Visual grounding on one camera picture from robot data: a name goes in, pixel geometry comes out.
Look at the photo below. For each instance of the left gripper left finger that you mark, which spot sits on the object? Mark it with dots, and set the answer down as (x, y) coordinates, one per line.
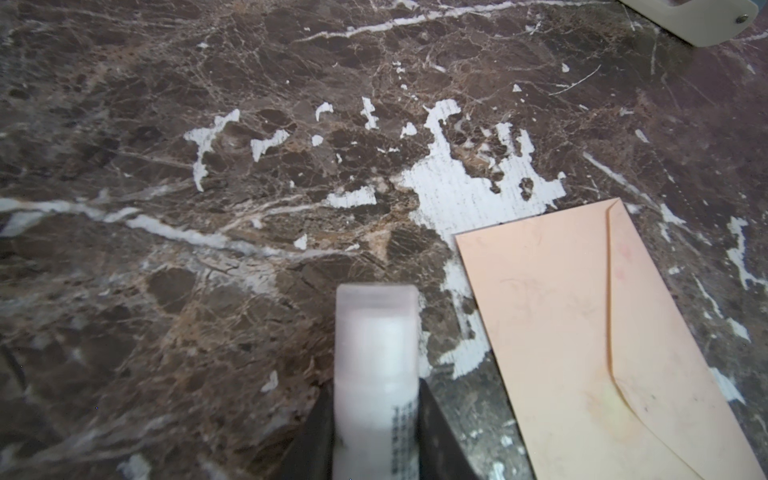
(309, 456)

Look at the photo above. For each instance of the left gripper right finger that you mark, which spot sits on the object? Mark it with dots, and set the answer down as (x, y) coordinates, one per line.
(440, 455)

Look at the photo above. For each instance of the white glue stick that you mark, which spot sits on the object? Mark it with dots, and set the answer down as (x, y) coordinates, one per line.
(376, 388)

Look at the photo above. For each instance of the pink envelope with cream flap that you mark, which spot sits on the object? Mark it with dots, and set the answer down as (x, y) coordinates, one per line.
(603, 374)

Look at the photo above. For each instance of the clear glue stick cap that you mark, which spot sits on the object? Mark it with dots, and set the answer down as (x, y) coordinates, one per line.
(377, 330)

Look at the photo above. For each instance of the blue grey stapler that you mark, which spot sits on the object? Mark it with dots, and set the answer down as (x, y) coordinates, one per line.
(701, 23)

